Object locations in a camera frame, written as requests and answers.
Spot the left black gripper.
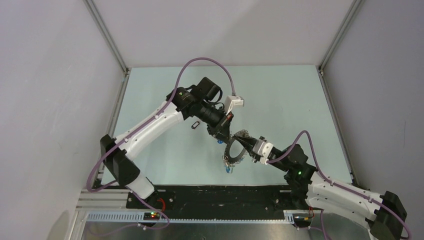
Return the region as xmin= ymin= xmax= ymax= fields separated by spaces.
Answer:
xmin=197 ymin=101 xmax=234 ymax=146

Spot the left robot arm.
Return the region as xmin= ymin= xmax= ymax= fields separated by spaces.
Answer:
xmin=100 ymin=77 xmax=244 ymax=208

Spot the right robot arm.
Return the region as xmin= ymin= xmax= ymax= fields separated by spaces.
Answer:
xmin=233 ymin=135 xmax=412 ymax=240

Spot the black key tag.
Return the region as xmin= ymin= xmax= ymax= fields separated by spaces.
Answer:
xmin=191 ymin=121 xmax=200 ymax=130

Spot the right circuit board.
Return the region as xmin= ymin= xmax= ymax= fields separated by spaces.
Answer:
xmin=293 ymin=215 xmax=314 ymax=222

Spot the left circuit board with LEDs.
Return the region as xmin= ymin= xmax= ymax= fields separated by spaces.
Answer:
xmin=143 ymin=211 xmax=161 ymax=221

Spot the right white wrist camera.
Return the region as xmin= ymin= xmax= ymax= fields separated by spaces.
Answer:
xmin=252 ymin=136 xmax=274 ymax=165

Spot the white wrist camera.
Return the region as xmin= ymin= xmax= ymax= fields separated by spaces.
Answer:
xmin=252 ymin=136 xmax=274 ymax=165
xmin=224 ymin=95 xmax=245 ymax=114

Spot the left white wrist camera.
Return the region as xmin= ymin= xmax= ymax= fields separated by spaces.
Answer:
xmin=224 ymin=95 xmax=245 ymax=114

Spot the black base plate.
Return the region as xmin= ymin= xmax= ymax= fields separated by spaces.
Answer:
xmin=126 ymin=185 xmax=309 ymax=220

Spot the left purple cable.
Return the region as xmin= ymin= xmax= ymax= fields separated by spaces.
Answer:
xmin=86 ymin=57 xmax=237 ymax=193

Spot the purple cable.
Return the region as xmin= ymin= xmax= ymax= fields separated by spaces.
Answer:
xmin=267 ymin=130 xmax=412 ymax=240
xmin=86 ymin=57 xmax=237 ymax=193

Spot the grey cable duct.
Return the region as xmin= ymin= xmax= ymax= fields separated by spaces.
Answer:
xmin=86 ymin=211 xmax=294 ymax=224

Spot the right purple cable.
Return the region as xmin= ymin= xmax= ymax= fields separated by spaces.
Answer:
xmin=267 ymin=130 xmax=412 ymax=240

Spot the right aluminium frame post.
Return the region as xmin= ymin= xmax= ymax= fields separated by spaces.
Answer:
xmin=318 ymin=0 xmax=365 ymax=76

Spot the aluminium frame post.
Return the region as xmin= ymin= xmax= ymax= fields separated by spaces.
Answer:
xmin=83 ymin=0 xmax=129 ymax=76
xmin=318 ymin=0 xmax=365 ymax=76

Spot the left aluminium frame post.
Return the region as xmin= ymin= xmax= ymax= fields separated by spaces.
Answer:
xmin=83 ymin=0 xmax=129 ymax=76

